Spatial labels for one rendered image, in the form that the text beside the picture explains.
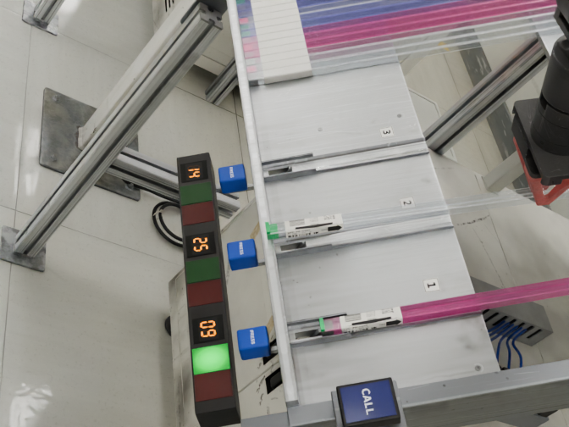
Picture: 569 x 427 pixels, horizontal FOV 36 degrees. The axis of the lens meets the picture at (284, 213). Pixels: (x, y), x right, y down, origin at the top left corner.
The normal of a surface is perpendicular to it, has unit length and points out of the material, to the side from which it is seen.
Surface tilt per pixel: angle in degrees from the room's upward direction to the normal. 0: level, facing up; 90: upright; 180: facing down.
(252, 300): 90
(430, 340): 44
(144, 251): 0
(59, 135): 0
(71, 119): 0
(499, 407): 90
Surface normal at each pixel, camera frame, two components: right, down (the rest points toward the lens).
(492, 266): 0.61, -0.57
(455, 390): -0.11, -0.63
